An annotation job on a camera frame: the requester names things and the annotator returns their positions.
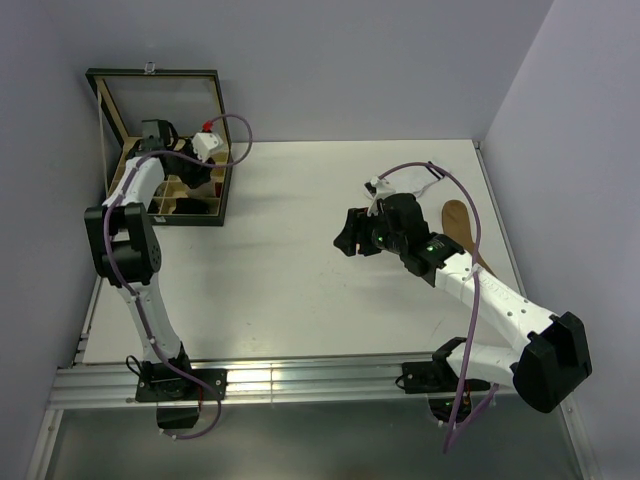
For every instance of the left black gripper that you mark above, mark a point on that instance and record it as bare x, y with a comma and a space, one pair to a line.
198, 177

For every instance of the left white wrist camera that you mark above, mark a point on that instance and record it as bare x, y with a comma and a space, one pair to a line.
207, 143

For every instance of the brown sock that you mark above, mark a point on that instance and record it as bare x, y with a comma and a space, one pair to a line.
456, 224

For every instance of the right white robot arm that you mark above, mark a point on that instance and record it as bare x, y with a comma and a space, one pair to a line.
547, 356

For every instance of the aluminium mounting rail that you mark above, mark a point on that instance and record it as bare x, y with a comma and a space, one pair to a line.
270, 381

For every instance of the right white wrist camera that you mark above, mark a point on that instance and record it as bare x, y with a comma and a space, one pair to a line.
378, 189

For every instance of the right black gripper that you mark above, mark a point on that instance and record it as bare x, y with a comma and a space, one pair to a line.
348, 238

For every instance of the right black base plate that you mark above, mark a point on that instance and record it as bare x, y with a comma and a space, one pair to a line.
436, 377

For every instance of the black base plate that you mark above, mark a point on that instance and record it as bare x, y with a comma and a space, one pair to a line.
436, 377
180, 393

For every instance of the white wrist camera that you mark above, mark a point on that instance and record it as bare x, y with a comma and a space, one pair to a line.
378, 189
207, 143

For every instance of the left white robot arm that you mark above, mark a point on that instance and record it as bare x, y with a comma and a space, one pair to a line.
126, 252

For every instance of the white striped sock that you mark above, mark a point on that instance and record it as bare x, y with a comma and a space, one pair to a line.
414, 179

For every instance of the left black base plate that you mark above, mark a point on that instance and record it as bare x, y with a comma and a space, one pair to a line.
180, 393

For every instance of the black sock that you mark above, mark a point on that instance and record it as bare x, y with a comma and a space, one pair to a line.
190, 206

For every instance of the black compartment storage box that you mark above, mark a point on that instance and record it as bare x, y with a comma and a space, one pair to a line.
187, 99

